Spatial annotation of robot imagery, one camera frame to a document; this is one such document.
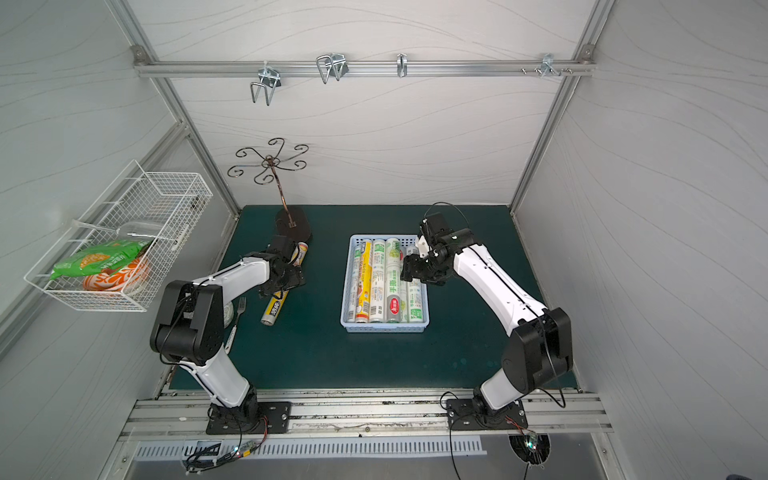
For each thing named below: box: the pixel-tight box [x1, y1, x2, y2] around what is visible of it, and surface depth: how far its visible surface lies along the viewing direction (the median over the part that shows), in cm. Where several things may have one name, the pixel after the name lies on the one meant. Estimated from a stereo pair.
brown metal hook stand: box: [228, 137, 311, 243], surface depth 95 cm
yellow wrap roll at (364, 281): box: [355, 240, 373, 323], surface depth 92 cm
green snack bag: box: [49, 240, 151, 280], surface depth 56 cm
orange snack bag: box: [82, 257, 149, 291], surface depth 60 cm
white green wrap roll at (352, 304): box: [347, 242, 363, 322], surface depth 95 cm
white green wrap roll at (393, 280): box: [385, 238, 401, 323], surface depth 91 cm
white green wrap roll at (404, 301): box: [400, 281, 410, 323], surface depth 92 cm
